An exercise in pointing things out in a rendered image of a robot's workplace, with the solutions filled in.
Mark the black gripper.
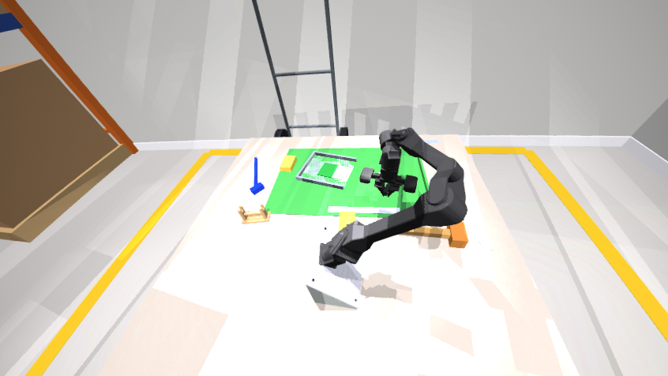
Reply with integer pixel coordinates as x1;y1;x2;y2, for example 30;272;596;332
359;164;418;197

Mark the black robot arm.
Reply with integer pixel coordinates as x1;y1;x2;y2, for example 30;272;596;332
318;128;467;269

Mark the green flat mat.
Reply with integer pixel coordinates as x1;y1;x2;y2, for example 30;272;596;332
265;148;426;216

